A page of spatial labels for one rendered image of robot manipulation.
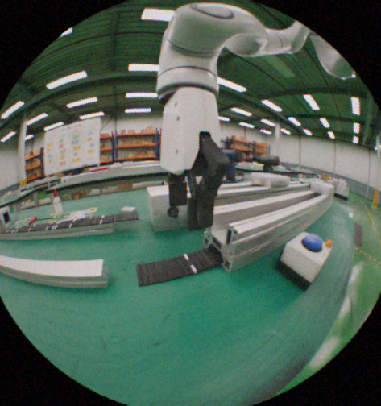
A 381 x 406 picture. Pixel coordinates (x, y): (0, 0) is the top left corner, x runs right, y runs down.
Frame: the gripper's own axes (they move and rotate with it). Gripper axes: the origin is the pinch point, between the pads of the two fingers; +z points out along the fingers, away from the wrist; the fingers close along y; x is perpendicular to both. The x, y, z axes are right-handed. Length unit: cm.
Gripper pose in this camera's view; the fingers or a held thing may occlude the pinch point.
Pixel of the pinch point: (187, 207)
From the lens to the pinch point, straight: 20.4
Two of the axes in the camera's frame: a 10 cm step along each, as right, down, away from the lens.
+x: 9.3, -1.2, 3.6
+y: 3.8, 3.0, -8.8
